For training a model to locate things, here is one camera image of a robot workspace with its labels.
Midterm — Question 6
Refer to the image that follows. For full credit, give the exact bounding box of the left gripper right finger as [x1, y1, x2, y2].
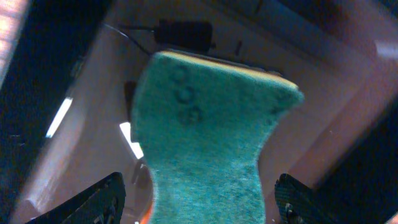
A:
[274, 174, 339, 224]

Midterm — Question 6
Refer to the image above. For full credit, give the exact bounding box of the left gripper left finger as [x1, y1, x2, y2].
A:
[27, 172, 126, 224]

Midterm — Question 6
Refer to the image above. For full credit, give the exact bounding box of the green yellow sponge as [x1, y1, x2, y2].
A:
[131, 51, 304, 224]

